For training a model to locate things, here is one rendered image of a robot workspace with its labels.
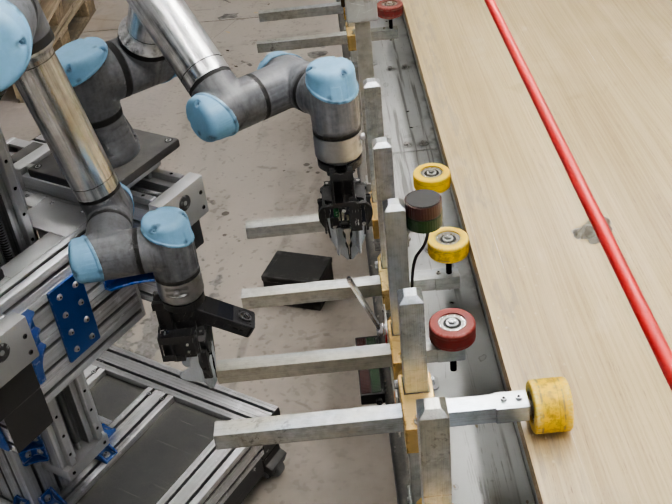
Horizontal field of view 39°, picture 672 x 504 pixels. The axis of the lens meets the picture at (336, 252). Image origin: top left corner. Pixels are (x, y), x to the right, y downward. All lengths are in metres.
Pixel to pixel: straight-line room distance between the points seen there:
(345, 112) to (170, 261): 0.36
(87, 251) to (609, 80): 1.42
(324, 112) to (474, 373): 0.75
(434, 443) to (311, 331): 1.95
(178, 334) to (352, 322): 1.52
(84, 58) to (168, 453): 1.06
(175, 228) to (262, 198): 2.29
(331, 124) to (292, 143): 2.67
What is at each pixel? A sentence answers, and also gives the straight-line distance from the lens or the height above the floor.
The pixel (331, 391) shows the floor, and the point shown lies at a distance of 2.83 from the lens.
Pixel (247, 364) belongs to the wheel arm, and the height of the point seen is 0.86.
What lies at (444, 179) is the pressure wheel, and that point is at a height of 0.90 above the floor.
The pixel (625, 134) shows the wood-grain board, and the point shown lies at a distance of 2.19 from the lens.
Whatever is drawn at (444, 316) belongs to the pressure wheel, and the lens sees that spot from 1.64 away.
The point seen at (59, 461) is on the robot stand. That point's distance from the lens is 2.27.
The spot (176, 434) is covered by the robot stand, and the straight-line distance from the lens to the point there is 2.50.
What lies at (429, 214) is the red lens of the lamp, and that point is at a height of 1.12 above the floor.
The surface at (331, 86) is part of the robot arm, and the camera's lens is 1.40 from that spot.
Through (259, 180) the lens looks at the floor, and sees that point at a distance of 3.86.
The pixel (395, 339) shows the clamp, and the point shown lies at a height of 0.87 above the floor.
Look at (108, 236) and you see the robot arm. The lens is 1.50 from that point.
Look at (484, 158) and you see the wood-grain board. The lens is 2.09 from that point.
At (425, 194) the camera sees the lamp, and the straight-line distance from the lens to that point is 1.53.
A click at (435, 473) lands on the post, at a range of 1.16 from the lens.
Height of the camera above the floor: 1.95
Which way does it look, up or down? 35 degrees down
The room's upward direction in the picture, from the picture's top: 7 degrees counter-clockwise
